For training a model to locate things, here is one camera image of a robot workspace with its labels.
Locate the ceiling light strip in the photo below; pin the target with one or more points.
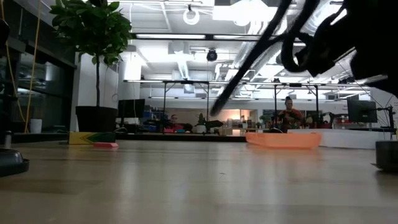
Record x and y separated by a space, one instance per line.
171 36
233 37

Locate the small metal cylinder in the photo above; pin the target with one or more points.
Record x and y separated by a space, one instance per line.
7 140

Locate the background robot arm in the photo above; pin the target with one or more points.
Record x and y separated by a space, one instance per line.
214 124

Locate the green leafy tree plant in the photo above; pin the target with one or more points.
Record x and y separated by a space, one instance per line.
93 28

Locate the person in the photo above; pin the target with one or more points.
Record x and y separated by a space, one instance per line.
174 123
289 116

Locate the black background station frame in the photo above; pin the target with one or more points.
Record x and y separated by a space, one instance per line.
186 82

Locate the black dome ceiling camera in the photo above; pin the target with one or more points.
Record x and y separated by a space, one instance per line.
212 55

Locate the pink eraser block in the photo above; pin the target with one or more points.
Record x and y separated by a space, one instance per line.
105 145

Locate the white cup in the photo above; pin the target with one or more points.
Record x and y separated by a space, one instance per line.
36 126

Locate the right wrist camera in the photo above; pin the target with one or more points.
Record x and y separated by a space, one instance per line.
326 46

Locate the yellow green crayon box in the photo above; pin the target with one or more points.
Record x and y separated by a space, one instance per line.
387 155
79 138

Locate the black electric pencil sharpener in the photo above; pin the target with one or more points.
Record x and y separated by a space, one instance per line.
11 161

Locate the black computer monitor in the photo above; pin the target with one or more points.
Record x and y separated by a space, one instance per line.
362 111
131 108

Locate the black plant pot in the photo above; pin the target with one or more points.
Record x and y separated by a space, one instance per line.
96 119

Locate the orange pencil box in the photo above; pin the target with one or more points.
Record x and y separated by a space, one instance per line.
283 140

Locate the black table frame rail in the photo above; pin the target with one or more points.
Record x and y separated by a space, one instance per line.
174 137

